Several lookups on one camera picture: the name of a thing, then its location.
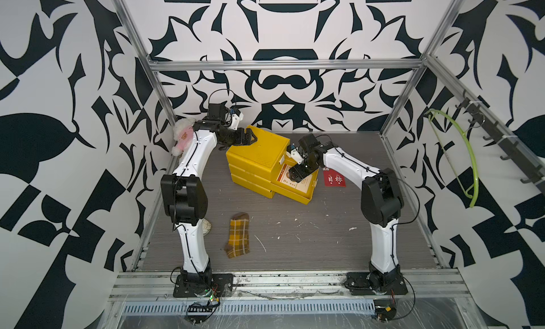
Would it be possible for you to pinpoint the aluminium frame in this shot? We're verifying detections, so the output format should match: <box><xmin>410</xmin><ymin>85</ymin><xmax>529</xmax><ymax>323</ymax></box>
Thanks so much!
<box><xmin>115</xmin><ymin>0</ymin><xmax>544</xmax><ymax>276</ymax></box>

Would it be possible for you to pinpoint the yellow plaid sock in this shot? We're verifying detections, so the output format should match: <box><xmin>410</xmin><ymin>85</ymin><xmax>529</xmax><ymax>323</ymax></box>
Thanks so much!
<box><xmin>224</xmin><ymin>213</ymin><xmax>250</xmax><ymax>259</ymax></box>

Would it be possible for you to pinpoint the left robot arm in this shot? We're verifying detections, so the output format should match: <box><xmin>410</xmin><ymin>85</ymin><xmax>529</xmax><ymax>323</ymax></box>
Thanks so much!
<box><xmin>160</xmin><ymin>103</ymin><xmax>257</xmax><ymax>292</ymax></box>

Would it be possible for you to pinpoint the left black connector box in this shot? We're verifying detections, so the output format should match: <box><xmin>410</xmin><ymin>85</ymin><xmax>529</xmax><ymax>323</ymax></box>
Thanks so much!
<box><xmin>185</xmin><ymin>301</ymin><xmax>221</xmax><ymax>325</ymax></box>

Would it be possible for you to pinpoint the white red postcard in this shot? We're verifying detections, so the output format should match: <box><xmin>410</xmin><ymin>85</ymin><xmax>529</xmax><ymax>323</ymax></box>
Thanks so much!
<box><xmin>276</xmin><ymin>164</ymin><xmax>315</xmax><ymax>196</ymax></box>

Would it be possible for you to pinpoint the right black connector box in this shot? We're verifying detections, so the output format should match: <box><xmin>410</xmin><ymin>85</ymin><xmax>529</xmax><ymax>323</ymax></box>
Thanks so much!
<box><xmin>373</xmin><ymin>300</ymin><xmax>397</xmax><ymax>323</ymax></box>

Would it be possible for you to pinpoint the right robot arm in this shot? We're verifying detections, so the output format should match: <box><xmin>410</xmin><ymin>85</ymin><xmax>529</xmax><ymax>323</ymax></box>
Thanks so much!
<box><xmin>286</xmin><ymin>134</ymin><xmax>404</xmax><ymax>294</ymax></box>

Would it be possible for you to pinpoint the grey patterned pouch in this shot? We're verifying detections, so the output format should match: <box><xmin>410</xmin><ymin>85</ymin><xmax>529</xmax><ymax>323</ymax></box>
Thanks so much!
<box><xmin>202</xmin><ymin>219</ymin><xmax>211</xmax><ymax>236</ymax></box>

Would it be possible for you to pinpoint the green plastic hoop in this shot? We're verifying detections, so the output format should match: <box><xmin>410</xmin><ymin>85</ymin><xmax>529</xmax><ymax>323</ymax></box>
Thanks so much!
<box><xmin>426</xmin><ymin>109</ymin><xmax>481</xmax><ymax>208</ymax></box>

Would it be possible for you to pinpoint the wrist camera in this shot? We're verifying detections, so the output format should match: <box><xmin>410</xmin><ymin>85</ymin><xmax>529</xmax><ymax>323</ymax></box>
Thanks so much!
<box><xmin>286</xmin><ymin>144</ymin><xmax>305</xmax><ymax>164</ymax></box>
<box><xmin>229</xmin><ymin>107</ymin><xmax>244</xmax><ymax>130</ymax></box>

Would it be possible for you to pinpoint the yellow plastic drawer cabinet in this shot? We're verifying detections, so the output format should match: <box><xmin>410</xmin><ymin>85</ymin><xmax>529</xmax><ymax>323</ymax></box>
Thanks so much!
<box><xmin>226</xmin><ymin>126</ymin><xmax>290</xmax><ymax>198</ymax></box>

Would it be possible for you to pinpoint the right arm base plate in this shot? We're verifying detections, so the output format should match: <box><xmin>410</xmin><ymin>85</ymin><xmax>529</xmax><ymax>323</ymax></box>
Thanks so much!
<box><xmin>343</xmin><ymin>270</ymin><xmax>408</xmax><ymax>296</ymax></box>

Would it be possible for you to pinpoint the black hook rail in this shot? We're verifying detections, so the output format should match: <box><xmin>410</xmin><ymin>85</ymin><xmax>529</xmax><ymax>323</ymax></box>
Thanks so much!
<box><xmin>457</xmin><ymin>90</ymin><xmax>544</xmax><ymax>195</ymax></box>

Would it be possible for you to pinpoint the white teddy bear pink shirt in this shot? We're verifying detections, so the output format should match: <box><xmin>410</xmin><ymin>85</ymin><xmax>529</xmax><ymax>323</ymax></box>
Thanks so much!
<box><xmin>171</xmin><ymin>117</ymin><xmax>196</xmax><ymax>157</ymax></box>

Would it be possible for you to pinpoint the black connector box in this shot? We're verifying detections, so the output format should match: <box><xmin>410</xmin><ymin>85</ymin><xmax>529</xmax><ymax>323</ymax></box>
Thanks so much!
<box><xmin>373</xmin><ymin>300</ymin><xmax>397</xmax><ymax>323</ymax></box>
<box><xmin>185</xmin><ymin>301</ymin><xmax>221</xmax><ymax>325</ymax></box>

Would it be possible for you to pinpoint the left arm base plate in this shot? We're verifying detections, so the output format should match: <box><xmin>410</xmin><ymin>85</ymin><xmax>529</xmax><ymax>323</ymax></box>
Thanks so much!
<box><xmin>173</xmin><ymin>272</ymin><xmax>234</xmax><ymax>299</ymax></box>

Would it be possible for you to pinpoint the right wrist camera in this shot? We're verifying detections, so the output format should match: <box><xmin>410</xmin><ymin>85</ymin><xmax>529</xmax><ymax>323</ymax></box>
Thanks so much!
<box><xmin>286</xmin><ymin>144</ymin><xmax>305</xmax><ymax>164</ymax></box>

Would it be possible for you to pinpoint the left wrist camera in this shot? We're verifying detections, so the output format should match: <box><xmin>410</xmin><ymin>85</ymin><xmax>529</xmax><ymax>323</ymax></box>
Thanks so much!
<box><xmin>229</xmin><ymin>107</ymin><xmax>244</xmax><ymax>130</ymax></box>

